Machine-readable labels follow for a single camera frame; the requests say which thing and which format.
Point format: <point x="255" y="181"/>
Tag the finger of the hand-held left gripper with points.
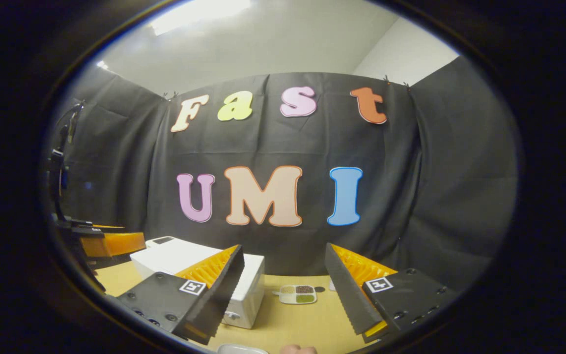
<point x="113" y="243"/>

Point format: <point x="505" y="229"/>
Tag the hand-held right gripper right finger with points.
<point x="349" y="295"/>

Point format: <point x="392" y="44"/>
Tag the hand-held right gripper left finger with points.
<point x="221" y="300"/>

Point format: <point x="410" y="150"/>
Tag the white microwave oven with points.
<point x="251" y="295"/>

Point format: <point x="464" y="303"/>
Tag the white device with dark screen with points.
<point x="153" y="243"/>

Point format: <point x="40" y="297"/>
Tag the white divided dish with grains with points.
<point x="297" y="294"/>

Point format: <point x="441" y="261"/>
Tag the white square plate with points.
<point x="241" y="350"/>

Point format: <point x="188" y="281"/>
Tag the black cloth clip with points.
<point x="170" y="95"/>
<point x="396" y="82"/>

